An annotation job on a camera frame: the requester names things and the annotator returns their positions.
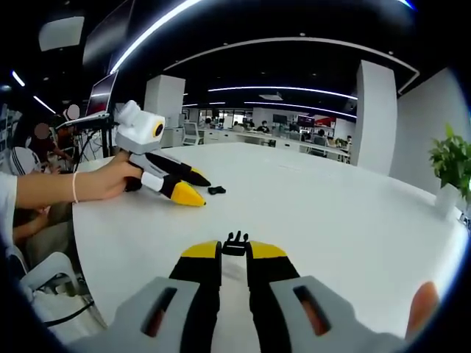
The white plastic chair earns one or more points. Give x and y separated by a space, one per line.
48 272

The white ceiling air conditioner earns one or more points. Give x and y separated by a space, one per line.
60 33

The black stand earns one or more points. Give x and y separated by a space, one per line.
106 143

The black plastic buckle socket part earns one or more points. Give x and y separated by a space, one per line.
216 190

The silver open laptop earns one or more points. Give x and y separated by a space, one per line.
101 95

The person's white shirt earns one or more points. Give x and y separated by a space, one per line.
7 206

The long ceiling light strip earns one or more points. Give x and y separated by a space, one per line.
147 33

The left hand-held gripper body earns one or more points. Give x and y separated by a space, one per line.
136 128

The white office chair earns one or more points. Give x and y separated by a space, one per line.
192 134

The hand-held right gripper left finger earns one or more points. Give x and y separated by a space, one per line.
198 279

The row of white office desks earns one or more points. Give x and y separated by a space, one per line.
257 139

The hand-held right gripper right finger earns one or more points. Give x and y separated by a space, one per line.
268 279

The green potted plant white pot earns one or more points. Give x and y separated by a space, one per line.
450 158

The black plastic buckle pronged part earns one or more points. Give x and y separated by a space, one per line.
234 247

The person's left hand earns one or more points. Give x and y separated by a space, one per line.
106 180

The dark hanging ceiling panel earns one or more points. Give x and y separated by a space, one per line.
106 33

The person's right hand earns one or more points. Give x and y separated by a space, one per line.
423 309

